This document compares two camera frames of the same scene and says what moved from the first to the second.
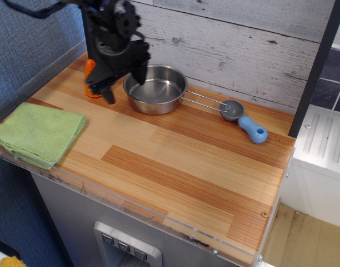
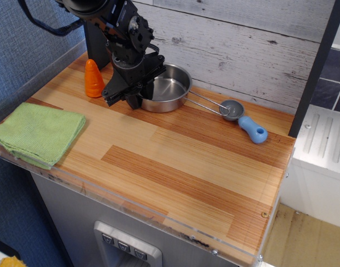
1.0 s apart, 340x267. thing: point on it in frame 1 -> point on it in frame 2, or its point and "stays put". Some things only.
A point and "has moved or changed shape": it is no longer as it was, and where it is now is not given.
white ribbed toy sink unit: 316,183 stays put
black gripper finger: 140,73 -> 148,90
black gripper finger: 109,96 -> 135,100
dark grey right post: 319,65 stays put
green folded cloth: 37,134 stays put
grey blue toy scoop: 231,110 stays put
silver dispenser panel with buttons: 119,247 stays put
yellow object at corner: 12,261 stays put
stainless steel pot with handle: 164,89 has moved or changed shape
